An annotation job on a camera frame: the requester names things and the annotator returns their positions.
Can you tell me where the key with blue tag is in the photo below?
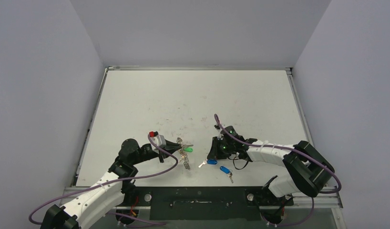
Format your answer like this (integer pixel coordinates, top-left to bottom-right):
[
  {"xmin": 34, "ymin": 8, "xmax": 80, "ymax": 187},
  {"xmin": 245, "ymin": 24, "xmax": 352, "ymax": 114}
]
[
  {"xmin": 220, "ymin": 166, "xmax": 234, "ymax": 184},
  {"xmin": 198, "ymin": 159, "xmax": 217, "ymax": 168}
]

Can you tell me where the metal disc with key rings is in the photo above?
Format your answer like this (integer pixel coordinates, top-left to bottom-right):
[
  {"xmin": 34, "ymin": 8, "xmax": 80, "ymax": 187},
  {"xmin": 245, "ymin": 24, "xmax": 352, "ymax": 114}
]
[{"xmin": 176, "ymin": 137, "xmax": 190, "ymax": 170}]

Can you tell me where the key with green tag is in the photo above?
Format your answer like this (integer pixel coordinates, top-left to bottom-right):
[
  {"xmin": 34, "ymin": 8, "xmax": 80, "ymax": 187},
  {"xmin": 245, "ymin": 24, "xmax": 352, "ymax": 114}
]
[{"xmin": 182, "ymin": 145, "xmax": 193, "ymax": 153}]

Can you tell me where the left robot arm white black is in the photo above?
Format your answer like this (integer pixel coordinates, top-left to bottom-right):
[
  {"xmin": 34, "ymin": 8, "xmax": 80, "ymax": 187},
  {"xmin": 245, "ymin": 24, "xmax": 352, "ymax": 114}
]
[{"xmin": 41, "ymin": 135, "xmax": 184, "ymax": 229}]

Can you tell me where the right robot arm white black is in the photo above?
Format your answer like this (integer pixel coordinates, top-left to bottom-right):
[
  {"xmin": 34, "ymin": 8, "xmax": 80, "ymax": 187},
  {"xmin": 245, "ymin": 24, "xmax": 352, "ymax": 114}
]
[{"xmin": 207, "ymin": 126, "xmax": 335, "ymax": 205}]

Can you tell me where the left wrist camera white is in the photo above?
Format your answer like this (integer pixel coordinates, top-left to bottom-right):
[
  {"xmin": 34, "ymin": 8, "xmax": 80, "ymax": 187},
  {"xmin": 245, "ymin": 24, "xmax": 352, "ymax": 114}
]
[{"xmin": 149, "ymin": 131, "xmax": 166, "ymax": 147}]

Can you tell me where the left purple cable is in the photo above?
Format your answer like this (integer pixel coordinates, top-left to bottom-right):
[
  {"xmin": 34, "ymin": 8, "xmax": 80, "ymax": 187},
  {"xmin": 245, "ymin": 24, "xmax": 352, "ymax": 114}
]
[{"xmin": 28, "ymin": 134, "xmax": 179, "ymax": 229}]

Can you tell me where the purple cable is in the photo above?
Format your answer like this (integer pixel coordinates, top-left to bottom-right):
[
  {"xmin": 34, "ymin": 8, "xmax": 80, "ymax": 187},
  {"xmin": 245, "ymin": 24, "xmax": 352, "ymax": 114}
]
[
  {"xmin": 213, "ymin": 114, "xmax": 342, "ymax": 228},
  {"xmin": 28, "ymin": 134, "xmax": 179, "ymax": 229}
]

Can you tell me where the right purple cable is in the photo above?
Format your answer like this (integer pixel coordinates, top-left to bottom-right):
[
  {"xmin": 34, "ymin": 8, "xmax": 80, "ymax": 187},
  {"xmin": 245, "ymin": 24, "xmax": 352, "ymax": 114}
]
[{"xmin": 213, "ymin": 114, "xmax": 342, "ymax": 228}]

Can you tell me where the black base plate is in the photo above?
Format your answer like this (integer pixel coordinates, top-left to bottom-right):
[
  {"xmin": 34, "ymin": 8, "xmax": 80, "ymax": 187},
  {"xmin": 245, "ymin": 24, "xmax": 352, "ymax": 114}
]
[{"xmin": 117, "ymin": 187, "xmax": 294, "ymax": 221}]

